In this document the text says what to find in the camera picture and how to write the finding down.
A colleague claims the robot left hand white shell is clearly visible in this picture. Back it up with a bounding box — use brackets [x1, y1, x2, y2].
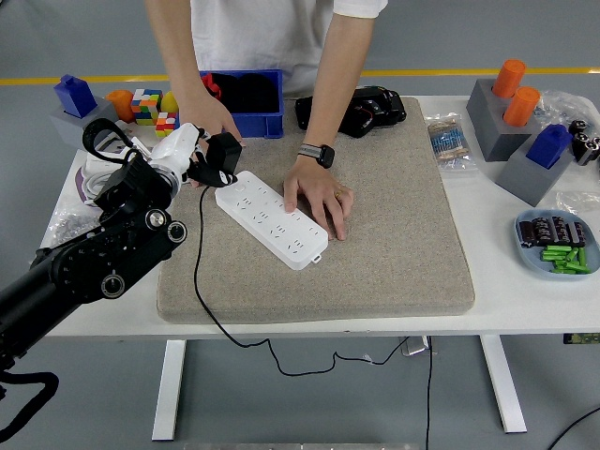
[149, 122, 240, 189]

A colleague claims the person's right hand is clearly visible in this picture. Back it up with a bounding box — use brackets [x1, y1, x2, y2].
[177, 92, 248, 147]

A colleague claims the person's left hand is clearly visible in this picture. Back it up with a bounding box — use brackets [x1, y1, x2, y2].
[282, 161, 354, 242]

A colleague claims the black plug with cord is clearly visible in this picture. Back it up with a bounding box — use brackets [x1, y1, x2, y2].
[193, 132, 426, 377]

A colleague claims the white power strip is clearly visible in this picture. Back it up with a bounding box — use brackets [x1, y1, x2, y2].
[214, 170, 329, 272]

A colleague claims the green circuit board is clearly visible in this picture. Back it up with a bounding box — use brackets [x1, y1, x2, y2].
[562, 331, 600, 346]

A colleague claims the small rubik's cube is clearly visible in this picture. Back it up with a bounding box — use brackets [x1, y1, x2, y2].
[155, 111, 182, 140]

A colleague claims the black wristwatch striped band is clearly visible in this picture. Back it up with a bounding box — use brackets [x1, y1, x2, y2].
[297, 142, 336, 170]

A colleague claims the black fabric pouch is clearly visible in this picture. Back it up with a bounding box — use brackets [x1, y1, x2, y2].
[215, 72, 280, 113]

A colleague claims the large rubik's cube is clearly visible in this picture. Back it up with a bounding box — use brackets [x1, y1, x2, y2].
[129, 87, 163, 127]

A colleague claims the blue plastic bin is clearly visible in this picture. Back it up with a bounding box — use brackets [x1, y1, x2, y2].
[199, 68, 285, 140]

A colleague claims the orange plastic cylinder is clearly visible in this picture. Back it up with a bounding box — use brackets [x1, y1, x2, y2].
[103, 89, 137, 124]
[490, 58, 527, 98]
[502, 85, 541, 128]

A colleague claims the grey-brown mat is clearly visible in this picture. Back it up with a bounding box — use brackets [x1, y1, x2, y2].
[156, 96, 475, 324]

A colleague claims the person's torso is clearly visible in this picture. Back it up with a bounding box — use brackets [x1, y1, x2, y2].
[189, 0, 389, 95]

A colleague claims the black electronic device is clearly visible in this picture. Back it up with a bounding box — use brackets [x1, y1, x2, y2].
[294, 85, 407, 140]

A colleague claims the grey single-slot block holder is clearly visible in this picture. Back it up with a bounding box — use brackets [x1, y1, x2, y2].
[494, 135, 576, 208]
[49, 97, 118, 150]

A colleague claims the blue house-shaped block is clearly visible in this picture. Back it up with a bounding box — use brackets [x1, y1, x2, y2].
[524, 124, 573, 170]
[52, 74, 98, 118]

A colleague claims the clear bag of screws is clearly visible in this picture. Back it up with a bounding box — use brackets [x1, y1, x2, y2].
[44, 205, 102, 248]

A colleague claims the clear bag of resistors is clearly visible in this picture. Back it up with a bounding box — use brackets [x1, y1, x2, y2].
[424, 111, 479, 173]

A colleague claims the grey two-hole block holder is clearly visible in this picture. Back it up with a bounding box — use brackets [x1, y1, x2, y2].
[465, 78, 540, 163]

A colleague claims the blue-grey plate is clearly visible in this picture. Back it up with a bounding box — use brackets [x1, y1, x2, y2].
[513, 208, 600, 281]

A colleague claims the white table leg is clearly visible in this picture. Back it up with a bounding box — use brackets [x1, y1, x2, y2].
[478, 335, 529, 433]
[151, 339, 188, 442]

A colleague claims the clear plastic bag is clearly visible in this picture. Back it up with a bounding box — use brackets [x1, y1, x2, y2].
[555, 189, 600, 217]
[533, 88, 599, 130]

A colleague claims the white switch panel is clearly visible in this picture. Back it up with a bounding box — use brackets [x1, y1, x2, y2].
[122, 135, 154, 158]

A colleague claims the silver bracket under table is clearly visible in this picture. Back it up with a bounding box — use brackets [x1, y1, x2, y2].
[397, 335, 438, 358]

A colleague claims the black hanging cable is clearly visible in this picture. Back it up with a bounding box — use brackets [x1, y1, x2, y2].
[424, 337, 435, 450]

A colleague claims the black floor cable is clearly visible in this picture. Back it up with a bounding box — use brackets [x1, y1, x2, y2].
[547, 406, 600, 450]

